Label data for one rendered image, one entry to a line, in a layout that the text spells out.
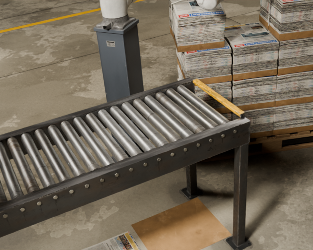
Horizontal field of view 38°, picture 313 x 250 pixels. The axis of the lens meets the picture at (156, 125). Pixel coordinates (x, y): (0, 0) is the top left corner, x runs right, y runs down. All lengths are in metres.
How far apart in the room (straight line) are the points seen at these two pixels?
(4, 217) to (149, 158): 0.61
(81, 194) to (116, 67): 1.17
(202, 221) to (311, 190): 0.73
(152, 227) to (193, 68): 0.99
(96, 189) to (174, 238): 0.89
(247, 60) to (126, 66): 0.74
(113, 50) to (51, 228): 1.13
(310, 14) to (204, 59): 0.67
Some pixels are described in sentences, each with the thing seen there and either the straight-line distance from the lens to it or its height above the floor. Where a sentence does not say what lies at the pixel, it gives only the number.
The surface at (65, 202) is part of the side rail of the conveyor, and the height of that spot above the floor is 0.73.
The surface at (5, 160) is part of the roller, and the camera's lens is 2.08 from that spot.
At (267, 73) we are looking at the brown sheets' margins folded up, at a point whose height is 0.63.
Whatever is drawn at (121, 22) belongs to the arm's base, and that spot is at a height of 1.03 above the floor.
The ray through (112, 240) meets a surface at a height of 0.01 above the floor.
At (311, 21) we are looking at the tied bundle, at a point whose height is 0.94.
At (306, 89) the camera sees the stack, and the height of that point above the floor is 0.48.
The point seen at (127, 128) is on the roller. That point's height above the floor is 0.79.
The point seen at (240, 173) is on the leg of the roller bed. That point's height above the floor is 0.51.
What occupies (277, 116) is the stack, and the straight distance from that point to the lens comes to 3.15.
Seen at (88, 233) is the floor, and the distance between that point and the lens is 2.77.
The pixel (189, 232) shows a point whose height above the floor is 0.00.
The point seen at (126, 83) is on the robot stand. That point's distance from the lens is 2.85.
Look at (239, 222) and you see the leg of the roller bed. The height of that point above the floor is 0.18.
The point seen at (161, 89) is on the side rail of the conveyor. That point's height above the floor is 0.80.
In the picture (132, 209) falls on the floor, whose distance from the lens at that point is 2.86.
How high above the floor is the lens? 1.93
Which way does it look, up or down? 32 degrees down
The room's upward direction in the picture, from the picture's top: 5 degrees counter-clockwise
